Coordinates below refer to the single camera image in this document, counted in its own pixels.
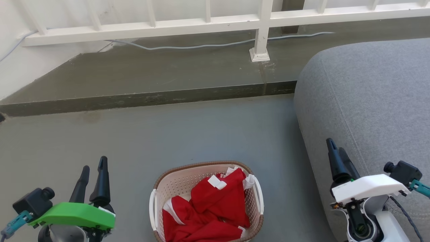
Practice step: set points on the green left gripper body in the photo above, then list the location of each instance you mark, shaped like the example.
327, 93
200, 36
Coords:
77, 215

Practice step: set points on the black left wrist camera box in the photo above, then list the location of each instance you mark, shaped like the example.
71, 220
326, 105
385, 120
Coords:
32, 203

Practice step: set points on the red shorts with white trim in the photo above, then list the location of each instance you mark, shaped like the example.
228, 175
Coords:
188, 228

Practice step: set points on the beige perforated laundry basket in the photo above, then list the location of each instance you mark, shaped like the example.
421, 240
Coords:
178, 183

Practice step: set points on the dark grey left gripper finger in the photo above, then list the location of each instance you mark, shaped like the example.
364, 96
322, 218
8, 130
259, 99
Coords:
101, 188
80, 188

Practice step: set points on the red shirt with white trim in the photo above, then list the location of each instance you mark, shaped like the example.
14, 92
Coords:
225, 201

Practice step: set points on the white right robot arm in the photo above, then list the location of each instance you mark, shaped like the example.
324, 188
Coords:
386, 222

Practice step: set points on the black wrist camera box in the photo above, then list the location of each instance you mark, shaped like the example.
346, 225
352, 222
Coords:
32, 203
403, 172

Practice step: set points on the grey fabric sofa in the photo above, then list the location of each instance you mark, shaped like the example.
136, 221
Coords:
369, 101

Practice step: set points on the white railing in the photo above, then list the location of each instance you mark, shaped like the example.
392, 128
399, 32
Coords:
262, 20

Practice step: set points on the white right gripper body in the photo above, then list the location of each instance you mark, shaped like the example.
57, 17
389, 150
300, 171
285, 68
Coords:
369, 188

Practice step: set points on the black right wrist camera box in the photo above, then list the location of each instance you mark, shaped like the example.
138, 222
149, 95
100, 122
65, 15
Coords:
403, 172

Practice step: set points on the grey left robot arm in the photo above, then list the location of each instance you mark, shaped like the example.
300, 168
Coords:
65, 234

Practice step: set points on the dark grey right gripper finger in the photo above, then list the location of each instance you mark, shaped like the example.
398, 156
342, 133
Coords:
336, 164
349, 164

